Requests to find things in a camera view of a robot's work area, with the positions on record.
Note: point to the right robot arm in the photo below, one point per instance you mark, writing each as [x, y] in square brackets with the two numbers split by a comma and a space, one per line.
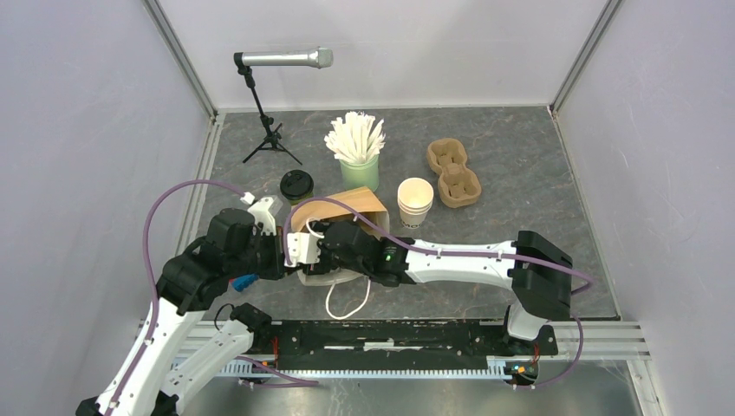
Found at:
[536, 271]

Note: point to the black tripod mic stand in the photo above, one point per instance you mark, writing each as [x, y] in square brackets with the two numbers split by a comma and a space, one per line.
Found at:
[272, 138]

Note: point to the red and blue block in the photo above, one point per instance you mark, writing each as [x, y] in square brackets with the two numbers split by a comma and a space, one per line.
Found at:
[243, 282]

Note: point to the brown paper bag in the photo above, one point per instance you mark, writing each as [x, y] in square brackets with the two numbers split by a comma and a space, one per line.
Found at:
[333, 208]

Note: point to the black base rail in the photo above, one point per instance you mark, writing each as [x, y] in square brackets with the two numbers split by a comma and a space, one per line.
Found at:
[393, 345]

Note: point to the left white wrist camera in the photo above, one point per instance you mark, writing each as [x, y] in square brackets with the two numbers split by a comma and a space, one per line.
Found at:
[264, 210]

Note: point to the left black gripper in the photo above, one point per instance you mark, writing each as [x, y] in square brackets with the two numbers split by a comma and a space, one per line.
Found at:
[277, 269]

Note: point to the green paper coffee cup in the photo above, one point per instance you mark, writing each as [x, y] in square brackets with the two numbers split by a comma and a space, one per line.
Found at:
[296, 202]

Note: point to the silver microphone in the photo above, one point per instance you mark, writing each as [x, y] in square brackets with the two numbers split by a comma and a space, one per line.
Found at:
[318, 57]

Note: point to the green straw holder cup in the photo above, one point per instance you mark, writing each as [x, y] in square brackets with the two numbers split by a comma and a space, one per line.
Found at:
[360, 175]

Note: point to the stack of white paper cups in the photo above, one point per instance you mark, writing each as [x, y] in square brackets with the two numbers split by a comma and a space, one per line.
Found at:
[415, 199]

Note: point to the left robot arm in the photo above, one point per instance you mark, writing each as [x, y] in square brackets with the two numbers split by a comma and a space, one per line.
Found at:
[237, 243]

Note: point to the black plastic cup lid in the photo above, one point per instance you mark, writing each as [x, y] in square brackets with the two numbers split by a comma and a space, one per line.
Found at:
[296, 184]

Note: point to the brown cardboard cup carrier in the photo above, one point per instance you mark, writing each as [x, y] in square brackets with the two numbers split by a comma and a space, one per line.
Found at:
[458, 186]

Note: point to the white paper straws bundle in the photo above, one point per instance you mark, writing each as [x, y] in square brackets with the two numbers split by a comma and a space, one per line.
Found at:
[355, 138]

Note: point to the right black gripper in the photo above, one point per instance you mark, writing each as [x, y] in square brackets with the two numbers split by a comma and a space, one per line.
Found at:
[322, 266]

